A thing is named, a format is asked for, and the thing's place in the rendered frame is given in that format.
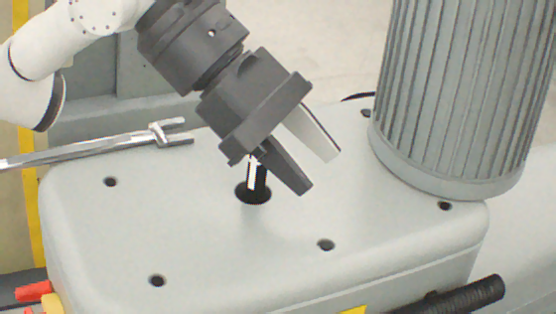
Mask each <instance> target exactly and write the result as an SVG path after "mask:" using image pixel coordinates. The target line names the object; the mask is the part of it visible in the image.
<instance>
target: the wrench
mask: <svg viewBox="0 0 556 314"><path fill-rule="evenodd" d="M184 125H185V119H184V118H183V117H178V118H173V119H167V120H161V121H158V122H154V123H149V124H148V129H147V130H142V131H136V132H131V133H125V134H120V135H115V136H109V137H104V138H99V139H94V140H89V141H84V142H79V143H75V144H70V145H66V146H61V147H56V148H51V149H46V150H42V151H37V152H28V153H23V154H19V155H14V156H10V157H5V158H1V159H0V174H2V173H6V172H10V171H15V170H17V171H19V170H23V169H28V168H32V167H36V166H41V165H45V164H50V163H59V162H64V161H68V160H72V159H77V158H82V157H86V156H91V155H96V154H101V153H106V152H111V151H116V150H121V149H126V148H132V147H136V146H142V145H147V144H153V143H155V142H156V146H157V147H158V148H163V147H173V146H178V145H184V144H189V143H195V136H194V135H193V133H190V132H187V133H181V134H176V135H171V136H166V137H165V135H164V133H163V130H168V129H174V128H178V127H183V126H184Z"/></svg>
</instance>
